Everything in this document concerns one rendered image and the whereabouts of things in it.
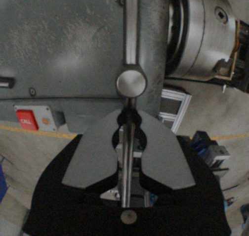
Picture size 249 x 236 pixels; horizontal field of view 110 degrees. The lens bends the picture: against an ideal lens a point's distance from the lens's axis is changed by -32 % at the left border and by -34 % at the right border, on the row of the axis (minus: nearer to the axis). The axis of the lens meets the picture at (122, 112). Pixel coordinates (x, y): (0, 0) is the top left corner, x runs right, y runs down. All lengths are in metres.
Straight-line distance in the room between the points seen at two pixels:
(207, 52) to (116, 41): 0.19
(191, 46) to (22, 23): 0.35
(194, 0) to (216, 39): 0.09
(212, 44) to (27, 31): 0.38
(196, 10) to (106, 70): 0.21
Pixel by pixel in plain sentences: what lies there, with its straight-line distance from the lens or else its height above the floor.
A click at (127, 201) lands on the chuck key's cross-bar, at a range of 0.20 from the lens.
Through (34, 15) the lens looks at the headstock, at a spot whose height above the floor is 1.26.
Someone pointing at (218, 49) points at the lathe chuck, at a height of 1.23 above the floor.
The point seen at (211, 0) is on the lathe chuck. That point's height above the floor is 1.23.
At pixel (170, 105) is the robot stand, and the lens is 1.51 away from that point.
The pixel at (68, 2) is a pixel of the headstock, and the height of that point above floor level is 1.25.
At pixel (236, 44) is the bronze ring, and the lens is 0.51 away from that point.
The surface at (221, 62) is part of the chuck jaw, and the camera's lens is 0.35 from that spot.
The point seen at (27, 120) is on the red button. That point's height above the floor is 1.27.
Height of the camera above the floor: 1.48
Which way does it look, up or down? 59 degrees down
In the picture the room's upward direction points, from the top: 175 degrees counter-clockwise
